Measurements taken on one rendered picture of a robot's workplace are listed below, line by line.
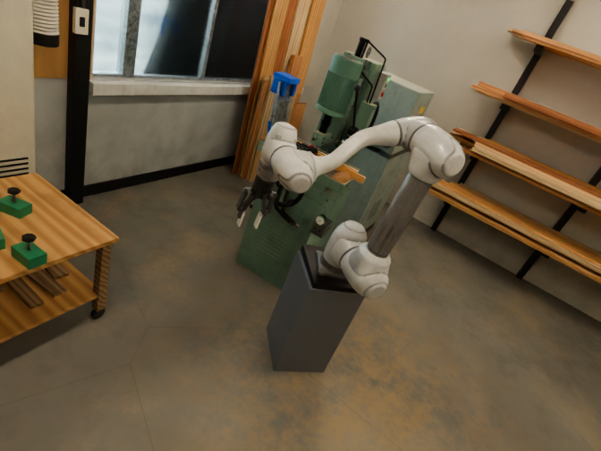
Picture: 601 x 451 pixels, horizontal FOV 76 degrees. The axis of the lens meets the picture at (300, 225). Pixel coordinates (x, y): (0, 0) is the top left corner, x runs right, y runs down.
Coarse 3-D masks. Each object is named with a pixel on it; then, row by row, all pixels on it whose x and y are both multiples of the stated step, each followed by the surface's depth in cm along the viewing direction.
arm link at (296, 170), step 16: (368, 128) 145; (384, 128) 144; (400, 128) 145; (352, 144) 136; (368, 144) 144; (384, 144) 147; (272, 160) 127; (288, 160) 120; (304, 160) 120; (320, 160) 125; (336, 160) 128; (288, 176) 118; (304, 176) 117
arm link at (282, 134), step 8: (272, 128) 131; (280, 128) 129; (288, 128) 129; (272, 136) 130; (280, 136) 128; (288, 136) 129; (296, 136) 132; (264, 144) 134; (272, 144) 129; (280, 144) 128; (288, 144) 128; (264, 152) 133; (272, 152) 128; (264, 160) 135; (272, 168) 135
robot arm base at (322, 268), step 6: (318, 252) 197; (318, 258) 193; (324, 258) 188; (318, 264) 189; (324, 264) 187; (318, 270) 185; (324, 270) 186; (330, 270) 186; (336, 270) 185; (342, 270) 186; (330, 276) 186; (336, 276) 186; (342, 276) 187; (348, 282) 188
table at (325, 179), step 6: (258, 144) 235; (324, 174) 222; (330, 174) 225; (318, 180) 225; (324, 180) 223; (330, 180) 222; (354, 180) 237; (330, 186) 223; (336, 186) 221; (342, 186) 220; (348, 186) 230; (342, 192) 223
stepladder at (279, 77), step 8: (280, 72) 301; (280, 80) 297; (288, 80) 295; (296, 80) 302; (272, 88) 303; (280, 88) 299; (288, 88) 311; (280, 96) 303; (288, 96) 313; (280, 104) 307; (288, 104) 318; (272, 112) 309; (288, 112) 324; (272, 120) 310; (280, 120) 325
